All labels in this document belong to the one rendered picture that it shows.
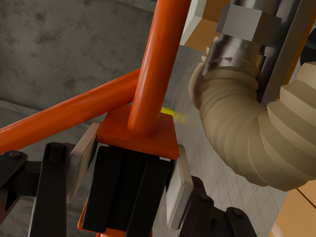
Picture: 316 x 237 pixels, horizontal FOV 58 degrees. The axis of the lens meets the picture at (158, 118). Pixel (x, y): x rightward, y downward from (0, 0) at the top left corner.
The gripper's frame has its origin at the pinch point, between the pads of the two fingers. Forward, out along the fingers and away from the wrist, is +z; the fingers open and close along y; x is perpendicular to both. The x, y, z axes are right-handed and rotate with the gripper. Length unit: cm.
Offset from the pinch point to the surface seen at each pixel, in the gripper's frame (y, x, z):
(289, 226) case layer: 66, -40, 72
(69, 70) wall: -261, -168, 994
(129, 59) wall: -67, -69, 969
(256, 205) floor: 119, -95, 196
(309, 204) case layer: 66, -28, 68
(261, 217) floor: 119, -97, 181
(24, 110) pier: -400, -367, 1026
